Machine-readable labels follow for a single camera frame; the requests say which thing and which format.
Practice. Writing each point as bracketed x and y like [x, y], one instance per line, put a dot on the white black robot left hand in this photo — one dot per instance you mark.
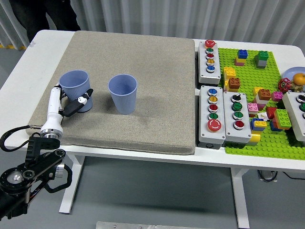
[53, 112]

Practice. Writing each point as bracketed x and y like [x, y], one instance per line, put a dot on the blue ribbed plastic cup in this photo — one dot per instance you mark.
[125, 100]
[75, 83]

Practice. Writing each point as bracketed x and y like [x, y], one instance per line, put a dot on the white table leg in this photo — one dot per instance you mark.
[240, 195]
[71, 190]

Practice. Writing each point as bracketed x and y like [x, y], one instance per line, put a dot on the grey-brown cushion mat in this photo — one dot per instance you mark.
[143, 78]

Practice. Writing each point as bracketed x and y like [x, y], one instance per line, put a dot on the person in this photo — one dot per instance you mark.
[45, 14]

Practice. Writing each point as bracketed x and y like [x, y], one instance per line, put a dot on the grey five-button control box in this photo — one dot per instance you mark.
[205, 119]
[214, 72]

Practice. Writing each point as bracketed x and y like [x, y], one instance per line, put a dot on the grey pleated curtain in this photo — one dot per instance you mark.
[190, 16]

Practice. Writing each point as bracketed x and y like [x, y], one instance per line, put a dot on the brown toy brick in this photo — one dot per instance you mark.
[234, 83]
[265, 94]

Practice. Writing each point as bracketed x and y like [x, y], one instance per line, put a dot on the blue toy brick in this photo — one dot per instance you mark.
[275, 128]
[242, 53]
[253, 126]

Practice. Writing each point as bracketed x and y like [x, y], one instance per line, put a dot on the green studded baseplate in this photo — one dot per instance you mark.
[247, 69]

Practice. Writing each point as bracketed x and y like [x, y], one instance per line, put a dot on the yellow round toy brick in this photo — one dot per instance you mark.
[255, 138]

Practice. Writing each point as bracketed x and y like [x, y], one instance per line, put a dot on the grey toy brick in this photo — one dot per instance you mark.
[261, 64]

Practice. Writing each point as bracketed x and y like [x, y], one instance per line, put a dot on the red toy brick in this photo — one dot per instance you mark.
[271, 111]

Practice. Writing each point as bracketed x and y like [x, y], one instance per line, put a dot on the magenta toy brick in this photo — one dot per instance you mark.
[277, 96]

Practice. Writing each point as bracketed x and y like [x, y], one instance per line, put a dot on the large green toy brick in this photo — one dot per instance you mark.
[282, 118]

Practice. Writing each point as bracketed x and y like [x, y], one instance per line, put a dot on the red handwheel brass valve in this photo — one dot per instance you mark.
[284, 84]

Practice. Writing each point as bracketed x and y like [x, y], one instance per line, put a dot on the blue plate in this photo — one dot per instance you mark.
[289, 72]

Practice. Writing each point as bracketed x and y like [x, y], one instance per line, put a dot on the grey green-button control box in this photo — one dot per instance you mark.
[294, 117]

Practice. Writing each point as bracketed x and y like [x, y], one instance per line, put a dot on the orange fruit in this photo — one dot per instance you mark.
[299, 78]

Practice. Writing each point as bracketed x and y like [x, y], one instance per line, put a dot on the grey selector switch control box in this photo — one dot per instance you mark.
[230, 124]

